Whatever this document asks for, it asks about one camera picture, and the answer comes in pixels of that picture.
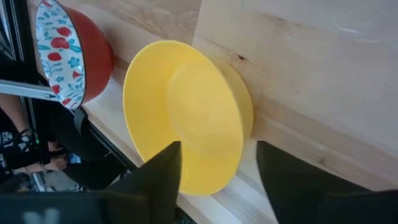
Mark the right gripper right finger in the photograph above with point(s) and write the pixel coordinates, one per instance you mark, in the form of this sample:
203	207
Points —
304	199

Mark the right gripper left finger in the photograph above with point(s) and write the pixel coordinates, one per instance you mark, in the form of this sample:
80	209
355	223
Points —
149	193

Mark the yellow plastic bowl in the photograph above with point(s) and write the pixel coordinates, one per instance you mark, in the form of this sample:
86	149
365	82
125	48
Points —
186	118

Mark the red bowl with floral interior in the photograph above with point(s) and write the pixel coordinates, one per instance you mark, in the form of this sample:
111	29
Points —
93	59

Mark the person's hand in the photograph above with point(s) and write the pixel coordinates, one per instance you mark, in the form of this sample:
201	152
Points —
57	157

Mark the person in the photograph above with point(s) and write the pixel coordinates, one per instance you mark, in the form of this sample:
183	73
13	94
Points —
12	113

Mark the silver aluminium extrusion bar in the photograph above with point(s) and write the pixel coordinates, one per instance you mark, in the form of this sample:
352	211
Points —
25	88

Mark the black table edge rail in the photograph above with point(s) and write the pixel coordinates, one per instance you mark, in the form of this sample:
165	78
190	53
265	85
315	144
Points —
109	146

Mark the black rig frame post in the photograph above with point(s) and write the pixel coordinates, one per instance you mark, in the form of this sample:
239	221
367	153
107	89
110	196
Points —
18	31

